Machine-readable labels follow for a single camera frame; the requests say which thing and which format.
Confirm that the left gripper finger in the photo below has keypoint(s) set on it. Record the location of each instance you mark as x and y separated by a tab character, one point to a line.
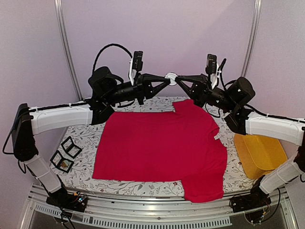
154	78
153	88

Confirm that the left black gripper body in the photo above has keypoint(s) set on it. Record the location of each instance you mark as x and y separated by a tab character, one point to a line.
140	90

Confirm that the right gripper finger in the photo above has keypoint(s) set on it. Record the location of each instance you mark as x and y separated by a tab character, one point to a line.
190	87
191	78

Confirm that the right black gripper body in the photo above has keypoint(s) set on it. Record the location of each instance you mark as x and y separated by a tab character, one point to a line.
203	95

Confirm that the red polo shirt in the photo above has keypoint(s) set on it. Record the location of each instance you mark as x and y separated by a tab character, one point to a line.
162	147

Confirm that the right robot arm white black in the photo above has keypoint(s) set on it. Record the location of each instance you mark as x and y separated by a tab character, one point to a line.
245	120

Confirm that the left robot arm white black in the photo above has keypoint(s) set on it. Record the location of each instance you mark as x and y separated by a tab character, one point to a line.
107	90

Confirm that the brooch box with blue brooch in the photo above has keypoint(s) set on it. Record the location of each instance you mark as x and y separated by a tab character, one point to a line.
70	148

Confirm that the brooch box with orange brooch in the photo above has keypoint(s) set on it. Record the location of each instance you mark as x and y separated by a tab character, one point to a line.
61	163

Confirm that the white shirt neck label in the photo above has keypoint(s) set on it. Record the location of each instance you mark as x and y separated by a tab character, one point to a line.
217	136

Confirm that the yellow plastic basket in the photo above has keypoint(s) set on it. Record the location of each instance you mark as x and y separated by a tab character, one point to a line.
259	155

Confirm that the floral patterned table mat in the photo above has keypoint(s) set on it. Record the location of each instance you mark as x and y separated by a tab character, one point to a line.
88	137

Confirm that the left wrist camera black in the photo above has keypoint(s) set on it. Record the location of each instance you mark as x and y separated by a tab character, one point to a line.
135	66

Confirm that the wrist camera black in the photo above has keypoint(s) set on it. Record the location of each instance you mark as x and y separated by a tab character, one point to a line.
135	66
212	70

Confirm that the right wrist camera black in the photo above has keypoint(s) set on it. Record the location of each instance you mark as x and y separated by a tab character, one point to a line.
212	70

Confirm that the left aluminium frame post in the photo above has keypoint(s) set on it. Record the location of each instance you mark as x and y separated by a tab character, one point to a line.
66	48

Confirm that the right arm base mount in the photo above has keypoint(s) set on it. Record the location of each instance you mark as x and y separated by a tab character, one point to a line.
249	201

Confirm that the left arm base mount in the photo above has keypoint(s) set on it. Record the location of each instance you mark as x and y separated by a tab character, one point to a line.
63	199

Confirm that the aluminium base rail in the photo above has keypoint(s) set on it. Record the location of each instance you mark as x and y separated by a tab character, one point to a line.
105	211

